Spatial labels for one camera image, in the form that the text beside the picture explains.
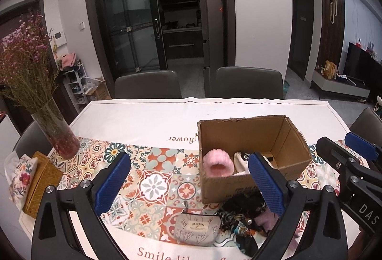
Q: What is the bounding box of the dried flower bouquet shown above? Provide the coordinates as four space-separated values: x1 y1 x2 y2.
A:
0 11 60 118

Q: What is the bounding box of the brown cardboard box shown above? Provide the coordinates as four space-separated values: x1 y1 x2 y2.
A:
197 115 321 204

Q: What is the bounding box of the woven wicker tissue box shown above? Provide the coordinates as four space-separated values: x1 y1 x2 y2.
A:
22 151 64 218

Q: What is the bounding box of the purple cloth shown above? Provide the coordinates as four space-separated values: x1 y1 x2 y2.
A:
254 209 299 251

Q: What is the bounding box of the floral tissue cover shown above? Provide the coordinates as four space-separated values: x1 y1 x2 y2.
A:
4 153 39 213

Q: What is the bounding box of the black television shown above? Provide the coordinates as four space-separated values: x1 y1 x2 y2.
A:
343 42 382 90

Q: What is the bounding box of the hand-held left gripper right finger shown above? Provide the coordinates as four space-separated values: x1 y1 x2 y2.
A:
248 153 348 260

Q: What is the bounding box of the white shoe rack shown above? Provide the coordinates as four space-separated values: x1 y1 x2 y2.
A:
61 63 99 105

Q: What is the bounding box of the grey printed pouch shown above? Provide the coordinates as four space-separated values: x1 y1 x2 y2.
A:
173 209 222 246

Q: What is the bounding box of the glass sliding door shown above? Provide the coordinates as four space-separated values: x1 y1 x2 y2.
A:
85 0 168 81

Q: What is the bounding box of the pink fluffy slipper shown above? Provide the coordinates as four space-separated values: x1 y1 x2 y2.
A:
203 150 234 177

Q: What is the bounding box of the grey dining chair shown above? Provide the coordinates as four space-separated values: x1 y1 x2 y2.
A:
114 70 182 99
349 107 382 141
214 67 284 99
12 121 55 159

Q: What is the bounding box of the white sock with black pattern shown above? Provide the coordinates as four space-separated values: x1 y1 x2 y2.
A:
233 152 254 176

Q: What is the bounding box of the glass vase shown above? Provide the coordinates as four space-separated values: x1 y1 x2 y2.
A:
31 97 80 160

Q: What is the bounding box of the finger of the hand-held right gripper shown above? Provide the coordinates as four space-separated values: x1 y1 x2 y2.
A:
316 137 363 189
345 132 382 172

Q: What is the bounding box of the pink plush toy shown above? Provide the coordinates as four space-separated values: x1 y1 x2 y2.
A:
58 53 77 71

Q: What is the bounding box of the white intercom panel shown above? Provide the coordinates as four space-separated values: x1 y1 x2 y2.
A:
54 31 67 47

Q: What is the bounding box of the grey refrigerator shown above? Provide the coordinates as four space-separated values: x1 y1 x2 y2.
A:
195 0 236 98

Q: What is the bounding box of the white television cabinet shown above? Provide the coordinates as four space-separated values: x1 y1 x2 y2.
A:
310 69 372 101

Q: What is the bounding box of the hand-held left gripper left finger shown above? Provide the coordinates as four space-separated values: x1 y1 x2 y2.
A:
31 152 131 260

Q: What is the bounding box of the dark floral scarf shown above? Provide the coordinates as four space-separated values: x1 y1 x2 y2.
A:
219 193 279 258

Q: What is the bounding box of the slatted wooden door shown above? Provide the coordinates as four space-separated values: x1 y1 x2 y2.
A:
316 0 345 75

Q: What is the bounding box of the small cardboard box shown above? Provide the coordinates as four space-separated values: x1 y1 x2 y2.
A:
90 76 113 101

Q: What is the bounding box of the yellow box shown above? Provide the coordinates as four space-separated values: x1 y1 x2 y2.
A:
324 60 338 79

